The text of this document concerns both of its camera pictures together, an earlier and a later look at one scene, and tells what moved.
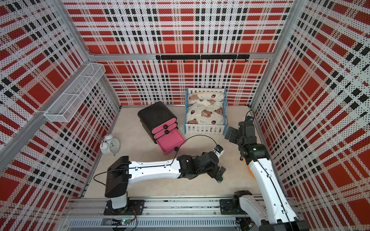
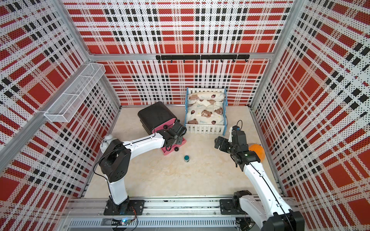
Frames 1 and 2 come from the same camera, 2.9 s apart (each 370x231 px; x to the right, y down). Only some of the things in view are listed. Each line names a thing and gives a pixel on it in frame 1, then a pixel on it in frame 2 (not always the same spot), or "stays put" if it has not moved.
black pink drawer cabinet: x=160 y=124 stays put
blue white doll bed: x=205 y=111 stays put
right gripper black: x=235 y=133 -> x=223 y=147
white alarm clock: x=110 y=145 stays put
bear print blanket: x=205 y=108 stays put
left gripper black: x=213 y=173 -> x=180 y=139
